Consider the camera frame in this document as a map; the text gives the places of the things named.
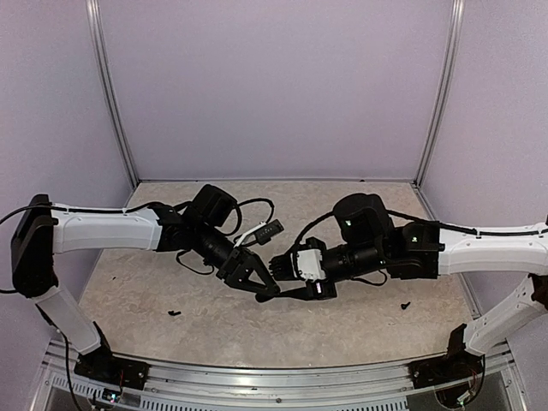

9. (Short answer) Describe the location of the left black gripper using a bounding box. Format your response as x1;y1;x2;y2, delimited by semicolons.
194;223;278;296

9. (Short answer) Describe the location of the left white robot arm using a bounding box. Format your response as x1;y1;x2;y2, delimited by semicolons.
10;184;280;381

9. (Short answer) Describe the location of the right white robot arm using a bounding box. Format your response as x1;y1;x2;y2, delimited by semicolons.
270;193;547;380

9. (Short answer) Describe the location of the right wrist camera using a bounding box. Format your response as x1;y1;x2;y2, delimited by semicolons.
269;248;327;282

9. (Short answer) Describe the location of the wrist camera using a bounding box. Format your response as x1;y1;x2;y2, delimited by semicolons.
234;219;284;247
269;248;327;282

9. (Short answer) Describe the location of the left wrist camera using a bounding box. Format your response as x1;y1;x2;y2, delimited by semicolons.
234;219;284;247

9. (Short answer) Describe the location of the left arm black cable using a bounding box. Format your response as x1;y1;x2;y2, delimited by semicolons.
233;197;276;236

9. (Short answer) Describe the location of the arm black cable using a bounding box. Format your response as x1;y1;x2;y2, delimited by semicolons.
293;207;548;253
233;197;276;236

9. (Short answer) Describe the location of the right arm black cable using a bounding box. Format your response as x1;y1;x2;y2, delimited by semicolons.
293;207;548;253

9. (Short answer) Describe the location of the front aluminium rail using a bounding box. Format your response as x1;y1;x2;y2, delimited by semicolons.
29;341;526;410

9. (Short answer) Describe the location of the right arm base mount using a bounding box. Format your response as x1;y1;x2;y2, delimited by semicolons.
408;353;485;389

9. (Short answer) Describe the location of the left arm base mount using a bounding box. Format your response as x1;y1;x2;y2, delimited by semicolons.
74;356;150;390

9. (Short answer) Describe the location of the right aluminium frame post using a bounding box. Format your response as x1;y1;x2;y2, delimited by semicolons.
414;0;466;191

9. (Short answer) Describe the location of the aluminium frame post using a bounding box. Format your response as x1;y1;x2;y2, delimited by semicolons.
86;0;140;189
414;0;466;191

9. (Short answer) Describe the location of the left aluminium frame post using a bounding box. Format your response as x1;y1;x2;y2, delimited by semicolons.
86;0;140;189

